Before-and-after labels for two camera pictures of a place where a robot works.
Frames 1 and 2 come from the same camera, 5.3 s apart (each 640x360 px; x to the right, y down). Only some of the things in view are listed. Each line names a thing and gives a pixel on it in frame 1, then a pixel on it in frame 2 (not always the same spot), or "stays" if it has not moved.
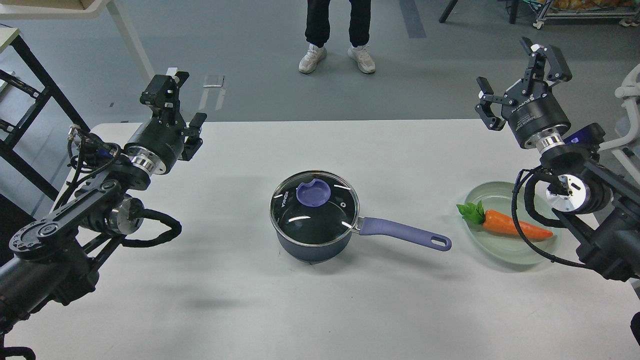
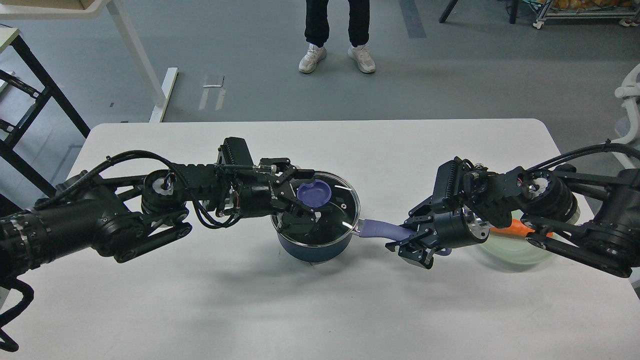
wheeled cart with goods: (628, 10) stays
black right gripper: (536, 116) -> (448, 227)
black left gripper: (157, 143) -> (262, 194)
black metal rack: (51, 88) stays
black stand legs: (451, 4) stays
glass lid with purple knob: (314, 208) stays
